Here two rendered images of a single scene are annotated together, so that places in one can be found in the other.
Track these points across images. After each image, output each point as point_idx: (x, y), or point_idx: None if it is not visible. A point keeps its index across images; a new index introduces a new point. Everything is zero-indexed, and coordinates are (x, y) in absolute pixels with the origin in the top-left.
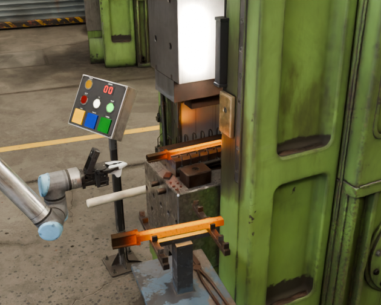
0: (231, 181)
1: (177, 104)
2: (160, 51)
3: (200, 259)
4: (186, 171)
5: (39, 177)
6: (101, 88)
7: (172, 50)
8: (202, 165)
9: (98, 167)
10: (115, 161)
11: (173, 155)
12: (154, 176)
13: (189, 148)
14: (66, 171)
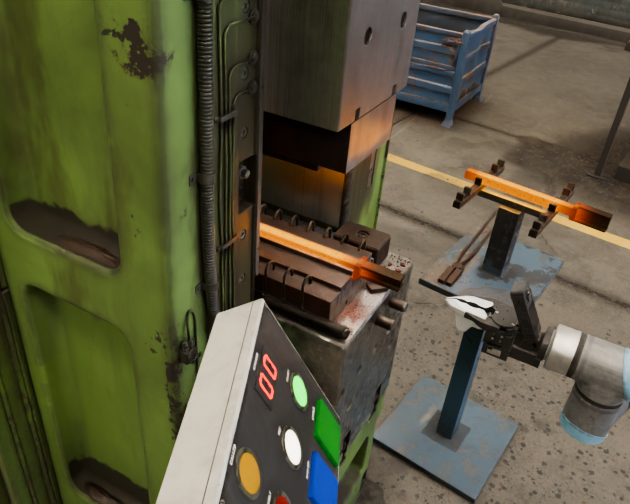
0: (363, 195)
1: (259, 222)
2: (376, 58)
3: (439, 271)
4: (381, 239)
5: None
6: (261, 408)
7: (405, 26)
8: (345, 231)
9: (513, 314)
10: (465, 307)
11: (357, 258)
12: (370, 325)
13: (319, 245)
14: (585, 335)
